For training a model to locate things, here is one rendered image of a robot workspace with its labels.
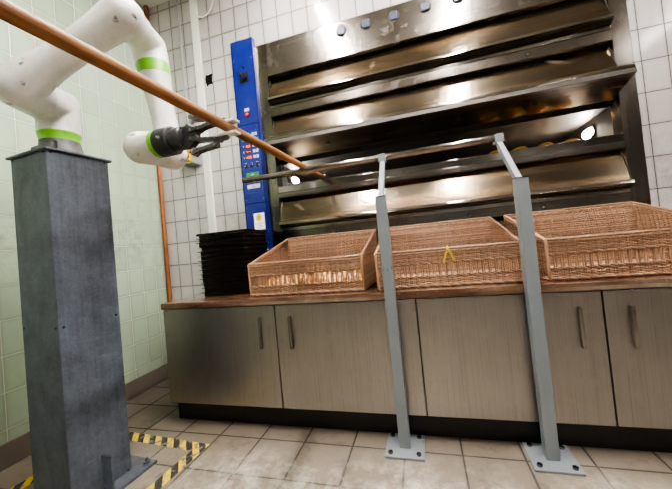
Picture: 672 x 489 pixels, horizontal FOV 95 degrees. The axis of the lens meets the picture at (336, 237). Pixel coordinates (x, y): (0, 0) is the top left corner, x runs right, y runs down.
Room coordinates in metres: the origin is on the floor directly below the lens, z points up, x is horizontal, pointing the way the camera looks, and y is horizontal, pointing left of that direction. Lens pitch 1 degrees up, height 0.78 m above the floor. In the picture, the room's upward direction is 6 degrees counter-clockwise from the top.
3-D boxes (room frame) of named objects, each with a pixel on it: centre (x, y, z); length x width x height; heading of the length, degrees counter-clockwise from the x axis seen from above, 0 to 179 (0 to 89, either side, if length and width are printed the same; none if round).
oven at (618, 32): (2.62, -0.71, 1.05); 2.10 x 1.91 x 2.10; 74
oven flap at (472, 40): (1.69, -0.53, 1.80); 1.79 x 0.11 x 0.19; 74
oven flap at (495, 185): (1.69, -0.53, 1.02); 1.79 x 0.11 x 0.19; 74
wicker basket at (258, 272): (1.59, 0.10, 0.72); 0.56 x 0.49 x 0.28; 74
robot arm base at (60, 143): (1.15, 1.04, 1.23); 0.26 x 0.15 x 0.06; 71
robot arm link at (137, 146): (1.05, 0.62, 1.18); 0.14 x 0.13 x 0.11; 74
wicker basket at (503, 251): (1.43, -0.48, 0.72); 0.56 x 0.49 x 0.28; 75
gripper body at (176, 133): (1.00, 0.45, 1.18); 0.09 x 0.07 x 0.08; 74
